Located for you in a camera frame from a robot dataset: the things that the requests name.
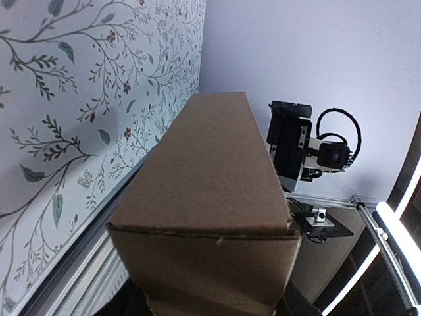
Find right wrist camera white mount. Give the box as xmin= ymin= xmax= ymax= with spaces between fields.
xmin=303 ymin=133 xmax=355 ymax=177

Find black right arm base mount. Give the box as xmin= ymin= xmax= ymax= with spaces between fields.
xmin=287 ymin=197 xmax=354 ymax=244

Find floral patterned table mat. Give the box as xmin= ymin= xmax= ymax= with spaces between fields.
xmin=1 ymin=1 xmax=206 ymax=315

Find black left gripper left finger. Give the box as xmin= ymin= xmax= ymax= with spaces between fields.
xmin=98 ymin=279 xmax=148 ymax=316

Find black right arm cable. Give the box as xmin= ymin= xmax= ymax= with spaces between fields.
xmin=314 ymin=107 xmax=362 ymax=155

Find brown cardboard box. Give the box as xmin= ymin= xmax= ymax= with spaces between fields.
xmin=107 ymin=92 xmax=301 ymax=315

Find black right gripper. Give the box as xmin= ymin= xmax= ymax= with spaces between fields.
xmin=266 ymin=101 xmax=312 ymax=193

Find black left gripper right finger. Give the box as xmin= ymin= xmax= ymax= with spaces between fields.
xmin=278 ymin=280 xmax=322 ymax=316

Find aluminium front rail frame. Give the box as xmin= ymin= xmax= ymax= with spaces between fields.
xmin=12 ymin=194 xmax=132 ymax=316

